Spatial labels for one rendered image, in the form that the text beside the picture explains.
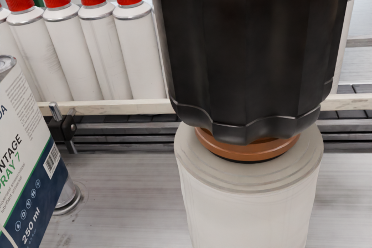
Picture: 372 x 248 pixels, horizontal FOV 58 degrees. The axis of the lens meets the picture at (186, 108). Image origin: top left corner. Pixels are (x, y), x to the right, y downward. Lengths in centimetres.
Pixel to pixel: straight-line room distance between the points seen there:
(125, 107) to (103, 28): 12
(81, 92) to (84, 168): 13
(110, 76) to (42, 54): 10
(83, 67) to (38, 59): 6
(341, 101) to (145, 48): 27
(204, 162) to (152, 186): 25
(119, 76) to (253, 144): 37
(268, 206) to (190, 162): 5
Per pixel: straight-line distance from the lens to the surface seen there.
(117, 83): 51
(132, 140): 53
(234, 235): 20
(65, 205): 43
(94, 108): 52
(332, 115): 52
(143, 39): 46
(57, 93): 56
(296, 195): 19
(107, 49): 49
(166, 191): 41
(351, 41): 55
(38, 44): 53
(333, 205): 41
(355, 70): 73
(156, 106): 49
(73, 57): 52
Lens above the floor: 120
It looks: 37 degrees down
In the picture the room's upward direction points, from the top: 8 degrees counter-clockwise
